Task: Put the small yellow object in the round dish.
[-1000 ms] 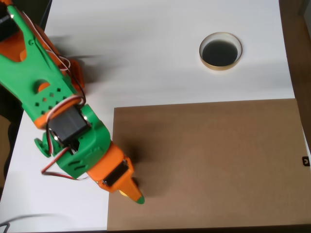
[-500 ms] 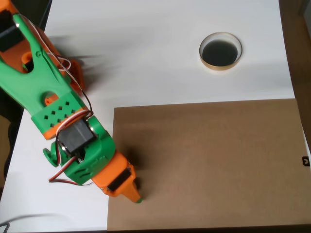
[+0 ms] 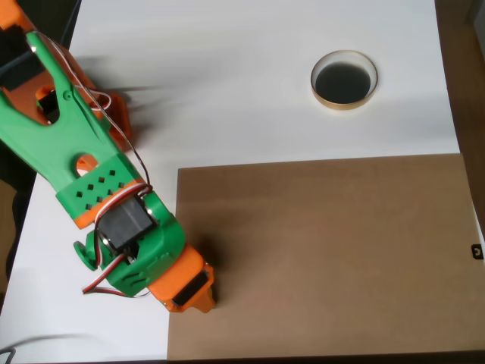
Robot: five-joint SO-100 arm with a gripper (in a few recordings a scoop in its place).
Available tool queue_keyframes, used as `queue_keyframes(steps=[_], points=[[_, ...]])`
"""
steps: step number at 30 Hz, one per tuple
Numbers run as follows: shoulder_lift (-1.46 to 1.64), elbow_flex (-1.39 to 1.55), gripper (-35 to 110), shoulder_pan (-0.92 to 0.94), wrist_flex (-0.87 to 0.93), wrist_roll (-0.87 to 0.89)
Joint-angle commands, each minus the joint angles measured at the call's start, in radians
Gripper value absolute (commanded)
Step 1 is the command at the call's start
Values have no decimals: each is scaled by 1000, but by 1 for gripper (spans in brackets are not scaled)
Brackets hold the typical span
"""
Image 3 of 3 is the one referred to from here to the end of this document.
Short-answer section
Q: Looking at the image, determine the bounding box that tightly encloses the orange perforated arm base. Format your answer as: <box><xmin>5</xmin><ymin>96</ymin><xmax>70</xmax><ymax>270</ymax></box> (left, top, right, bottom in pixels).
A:
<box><xmin>89</xmin><ymin>90</ymin><xmax>133</xmax><ymax>149</ymax></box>

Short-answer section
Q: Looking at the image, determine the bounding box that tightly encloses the round dish gold rim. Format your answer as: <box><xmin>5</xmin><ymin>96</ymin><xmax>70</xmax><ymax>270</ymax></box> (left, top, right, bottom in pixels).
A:
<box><xmin>309</xmin><ymin>49</ymin><xmax>379</xmax><ymax>111</ymax></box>

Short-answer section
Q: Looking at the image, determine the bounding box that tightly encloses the brown cardboard sheet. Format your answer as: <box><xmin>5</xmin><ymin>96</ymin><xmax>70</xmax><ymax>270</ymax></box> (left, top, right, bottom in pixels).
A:
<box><xmin>165</xmin><ymin>153</ymin><xmax>485</xmax><ymax>362</ymax></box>

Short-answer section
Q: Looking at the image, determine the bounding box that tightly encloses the white red black servo wire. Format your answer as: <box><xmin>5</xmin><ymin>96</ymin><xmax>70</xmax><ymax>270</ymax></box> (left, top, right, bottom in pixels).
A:
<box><xmin>28</xmin><ymin>32</ymin><xmax>155</xmax><ymax>299</ymax></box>

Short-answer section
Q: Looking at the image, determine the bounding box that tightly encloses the grey cable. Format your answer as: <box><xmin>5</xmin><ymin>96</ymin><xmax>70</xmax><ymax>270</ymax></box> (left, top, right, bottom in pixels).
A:
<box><xmin>0</xmin><ymin>333</ymin><xmax>92</xmax><ymax>364</ymax></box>

